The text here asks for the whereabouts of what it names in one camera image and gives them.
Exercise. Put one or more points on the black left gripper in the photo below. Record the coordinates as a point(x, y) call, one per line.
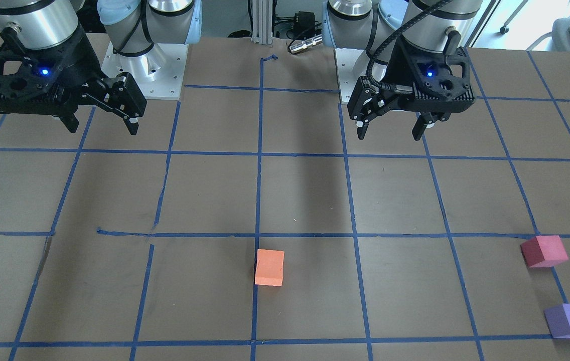
point(394, 65)

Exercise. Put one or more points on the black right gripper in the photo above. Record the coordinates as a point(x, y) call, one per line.
point(83, 59)

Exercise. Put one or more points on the orange foam block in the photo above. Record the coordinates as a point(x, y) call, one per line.
point(269, 267)

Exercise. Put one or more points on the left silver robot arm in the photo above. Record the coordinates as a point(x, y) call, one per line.
point(374, 26)

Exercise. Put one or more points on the silver cylindrical connector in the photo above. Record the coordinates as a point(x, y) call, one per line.
point(298, 46)

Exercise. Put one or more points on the black power adapter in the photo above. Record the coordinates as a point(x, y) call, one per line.
point(303, 21)

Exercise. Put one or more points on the red foam block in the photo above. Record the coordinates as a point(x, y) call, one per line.
point(544, 251)

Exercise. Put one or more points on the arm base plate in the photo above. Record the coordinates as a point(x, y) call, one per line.
point(159, 73)
point(350, 64)

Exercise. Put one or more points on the aluminium extrusion post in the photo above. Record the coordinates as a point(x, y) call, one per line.
point(261, 22)

